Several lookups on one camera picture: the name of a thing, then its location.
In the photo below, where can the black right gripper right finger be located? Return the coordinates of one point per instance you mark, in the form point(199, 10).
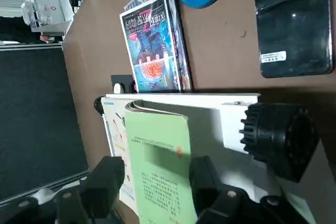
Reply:
point(207, 197)

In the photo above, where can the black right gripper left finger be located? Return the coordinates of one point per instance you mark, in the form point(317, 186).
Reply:
point(99, 190)

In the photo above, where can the green cover recipe book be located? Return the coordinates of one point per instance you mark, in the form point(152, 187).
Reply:
point(157, 155)

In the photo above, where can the white folding book stand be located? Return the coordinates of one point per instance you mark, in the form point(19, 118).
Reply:
point(231, 129)

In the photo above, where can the plastic wrapped blue magazine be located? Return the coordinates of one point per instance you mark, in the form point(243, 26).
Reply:
point(152, 51)

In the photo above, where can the white equipment box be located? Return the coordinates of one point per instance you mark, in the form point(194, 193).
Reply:
point(47, 9)

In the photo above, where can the black foldable phone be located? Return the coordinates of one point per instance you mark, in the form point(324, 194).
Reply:
point(291, 24)

